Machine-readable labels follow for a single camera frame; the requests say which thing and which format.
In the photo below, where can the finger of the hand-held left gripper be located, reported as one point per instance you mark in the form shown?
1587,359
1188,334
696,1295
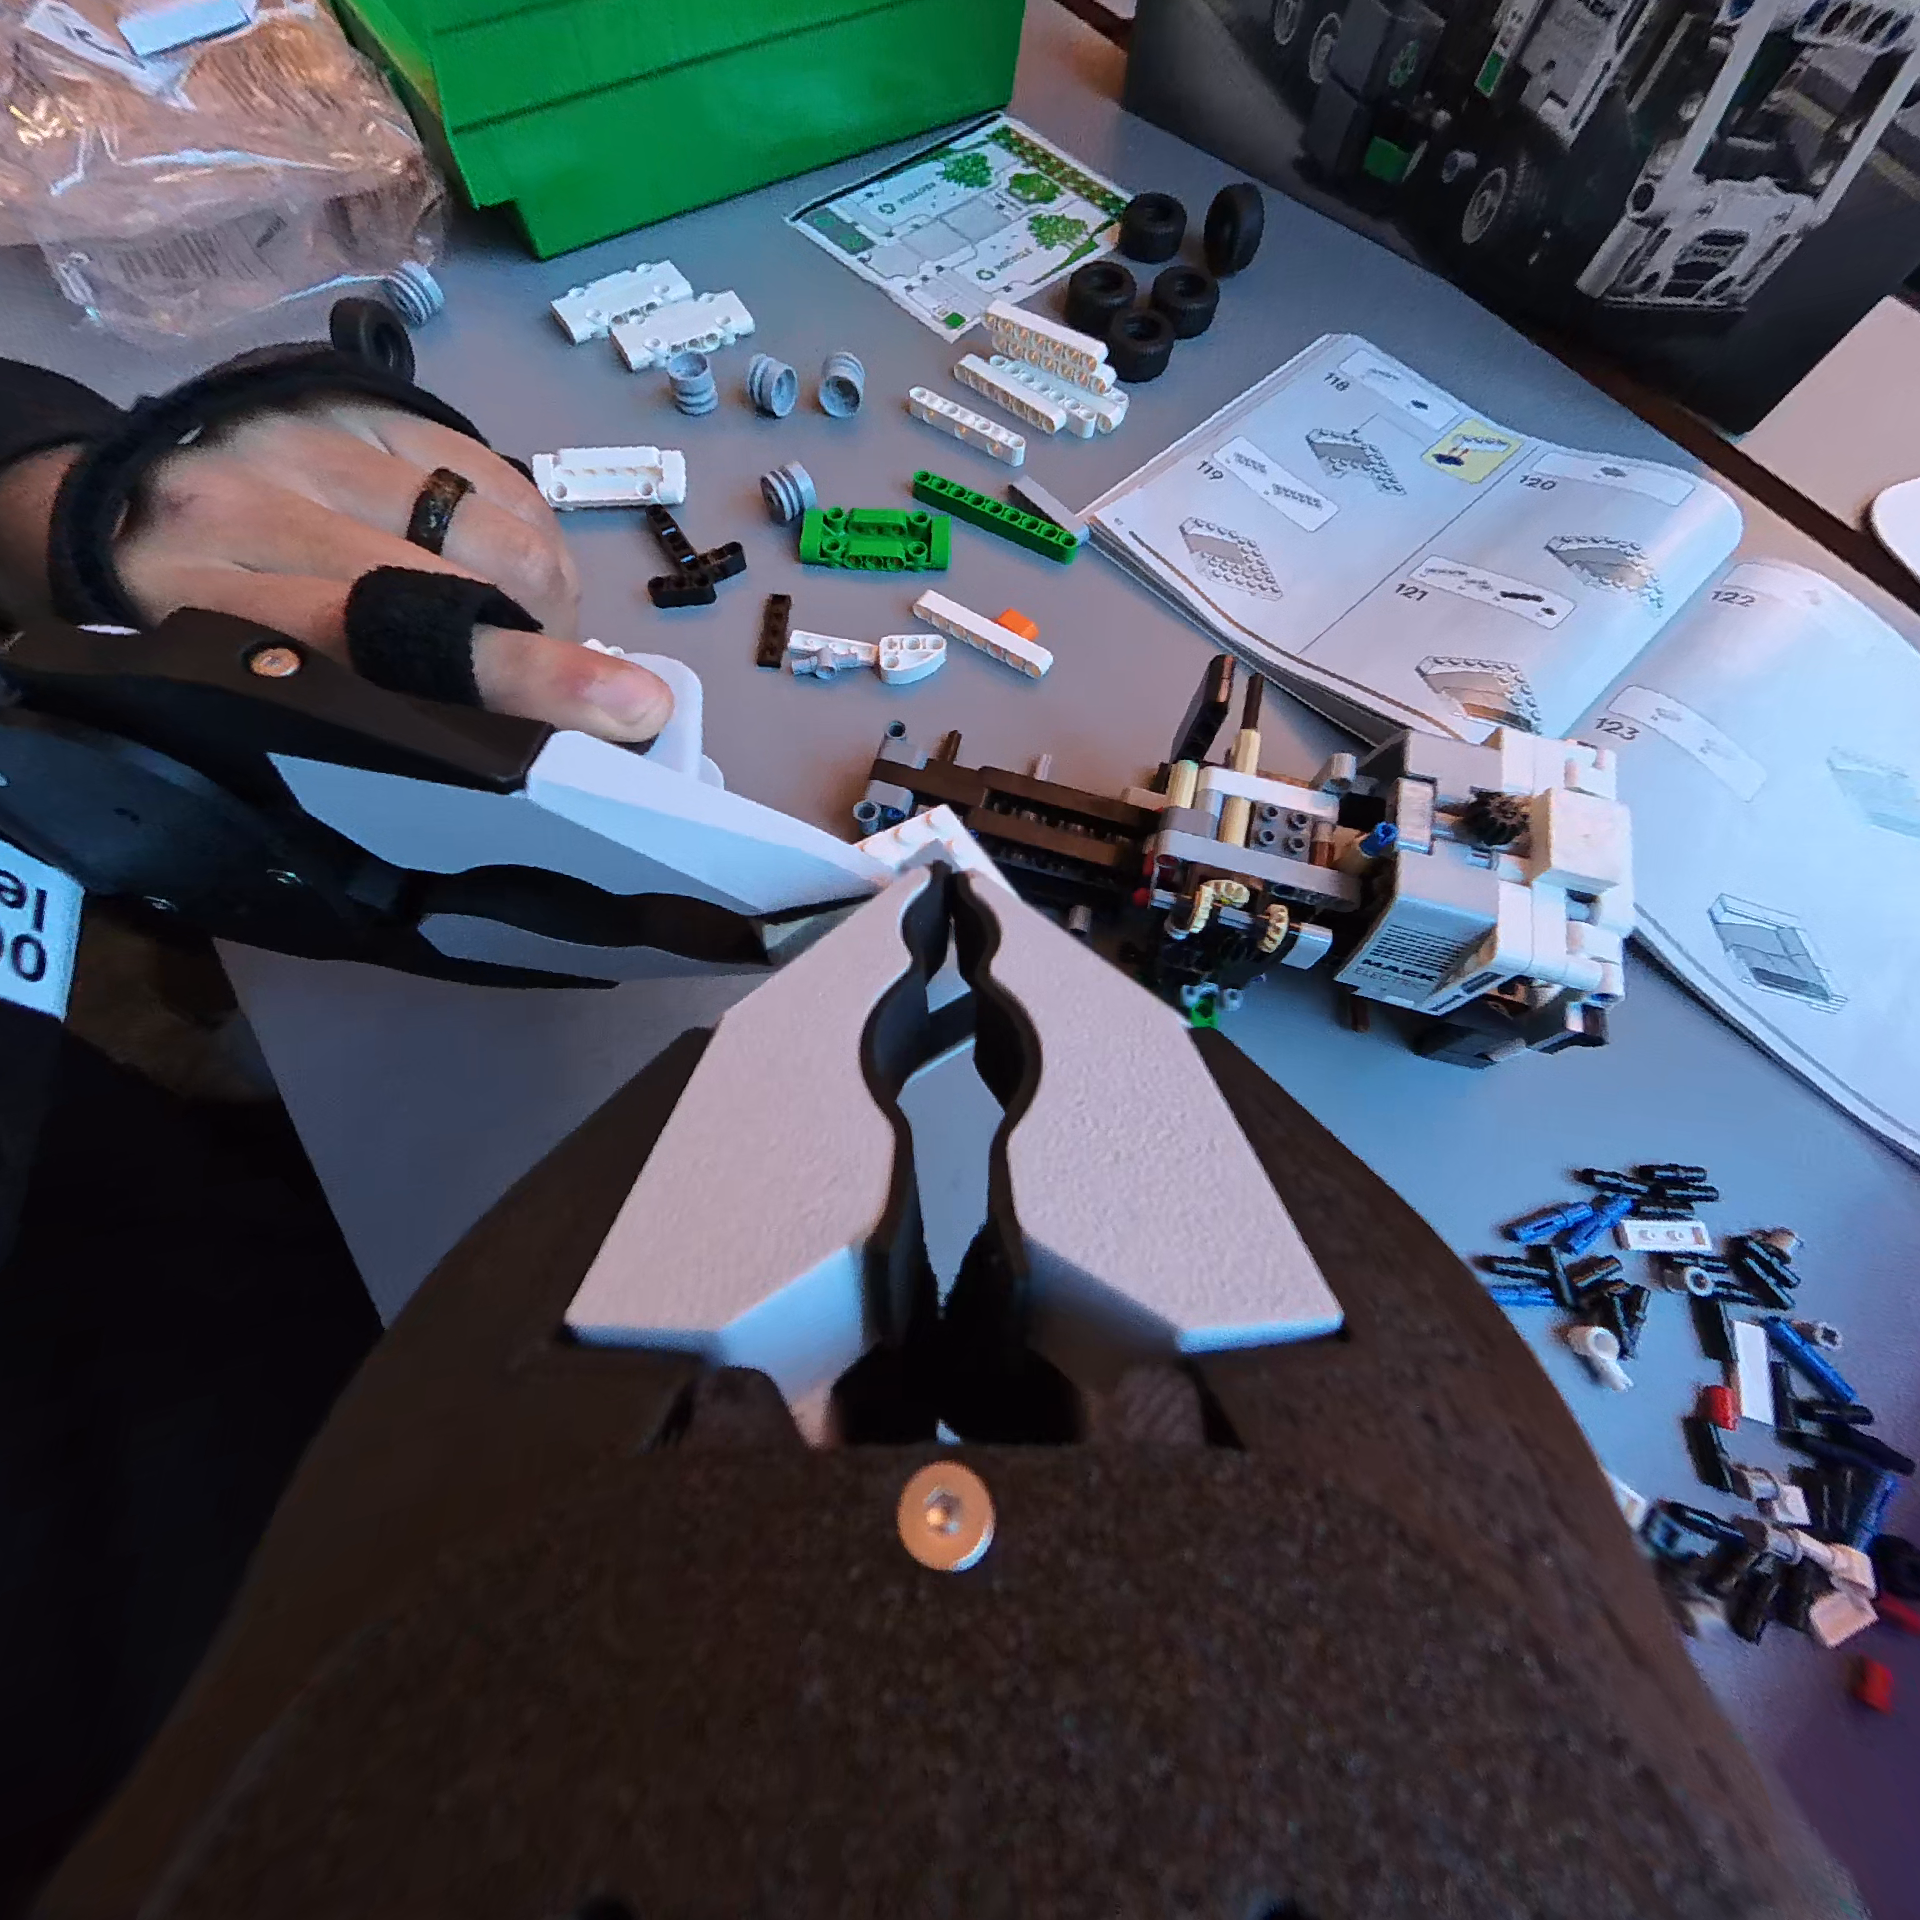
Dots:
675,833
541,952

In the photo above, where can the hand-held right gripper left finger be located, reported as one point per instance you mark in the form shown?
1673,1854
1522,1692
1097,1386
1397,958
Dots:
751,1185

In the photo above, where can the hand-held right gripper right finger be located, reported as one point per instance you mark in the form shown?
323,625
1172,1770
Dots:
1155,1185

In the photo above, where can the partly built lego truck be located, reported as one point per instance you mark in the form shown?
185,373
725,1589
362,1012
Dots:
1440,870

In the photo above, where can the pile of small lego pieces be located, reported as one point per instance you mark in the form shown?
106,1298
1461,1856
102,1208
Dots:
1755,1350

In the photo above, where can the person's left forearm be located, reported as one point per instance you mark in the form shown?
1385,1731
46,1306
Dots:
31,434

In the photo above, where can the short black lego beam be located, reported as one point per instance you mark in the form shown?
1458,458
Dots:
772,631

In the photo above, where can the white lego connector grey pin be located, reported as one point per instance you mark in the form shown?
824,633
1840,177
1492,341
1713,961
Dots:
824,654

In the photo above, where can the black T-shaped lego piece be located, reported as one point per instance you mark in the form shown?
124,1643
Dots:
692,558

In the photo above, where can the white rounded triangle lego piece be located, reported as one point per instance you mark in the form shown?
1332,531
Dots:
910,656

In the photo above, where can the green lego panel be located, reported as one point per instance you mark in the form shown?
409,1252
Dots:
875,536

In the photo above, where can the white lego beam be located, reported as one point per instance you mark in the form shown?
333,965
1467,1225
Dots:
968,426
1043,338
1034,393
961,619

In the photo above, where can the grey lego wheel hub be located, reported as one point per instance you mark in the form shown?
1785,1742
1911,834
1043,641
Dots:
843,387
692,382
417,288
774,387
788,490

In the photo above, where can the white lego panel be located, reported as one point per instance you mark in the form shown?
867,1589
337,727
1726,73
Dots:
690,332
600,296
611,475

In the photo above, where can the green lego beam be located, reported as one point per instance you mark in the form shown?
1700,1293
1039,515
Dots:
990,515

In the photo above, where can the black lego tire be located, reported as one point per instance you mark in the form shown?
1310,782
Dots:
1151,224
371,338
1233,224
1101,292
1184,296
1142,343

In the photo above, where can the grey lego slope piece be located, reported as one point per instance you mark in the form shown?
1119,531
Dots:
1051,511

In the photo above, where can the small red lego piece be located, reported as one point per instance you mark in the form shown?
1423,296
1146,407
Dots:
1873,1683

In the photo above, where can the black lego set box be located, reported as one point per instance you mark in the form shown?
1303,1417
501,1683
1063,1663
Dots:
1501,150

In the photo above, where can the person's left hand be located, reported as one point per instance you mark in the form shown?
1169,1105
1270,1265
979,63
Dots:
300,494

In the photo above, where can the clear plastic bag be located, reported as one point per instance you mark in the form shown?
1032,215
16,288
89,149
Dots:
195,165

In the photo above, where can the green printed sticker sheet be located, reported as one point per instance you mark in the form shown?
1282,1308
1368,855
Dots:
931,224

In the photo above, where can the green plastic bin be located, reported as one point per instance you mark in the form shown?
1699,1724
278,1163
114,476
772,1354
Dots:
675,104

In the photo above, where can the open instruction booklet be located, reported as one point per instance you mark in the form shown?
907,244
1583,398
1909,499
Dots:
1501,524

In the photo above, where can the white folding stand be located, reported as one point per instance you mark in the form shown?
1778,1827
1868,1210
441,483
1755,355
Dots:
1893,528

